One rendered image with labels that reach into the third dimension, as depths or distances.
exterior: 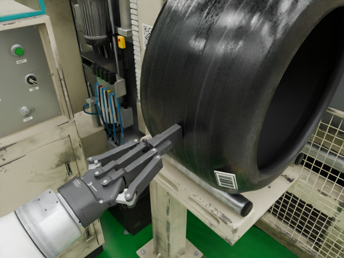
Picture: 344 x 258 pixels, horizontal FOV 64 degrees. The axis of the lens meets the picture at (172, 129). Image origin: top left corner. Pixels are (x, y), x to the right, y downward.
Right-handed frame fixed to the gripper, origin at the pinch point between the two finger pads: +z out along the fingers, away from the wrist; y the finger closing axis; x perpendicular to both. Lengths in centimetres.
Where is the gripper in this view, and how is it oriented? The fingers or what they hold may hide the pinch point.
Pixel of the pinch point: (166, 140)
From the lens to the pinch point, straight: 51.7
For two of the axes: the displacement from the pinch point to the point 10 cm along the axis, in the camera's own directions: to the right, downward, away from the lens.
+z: 7.3, -5.1, 4.6
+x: 1.0, 7.5, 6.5
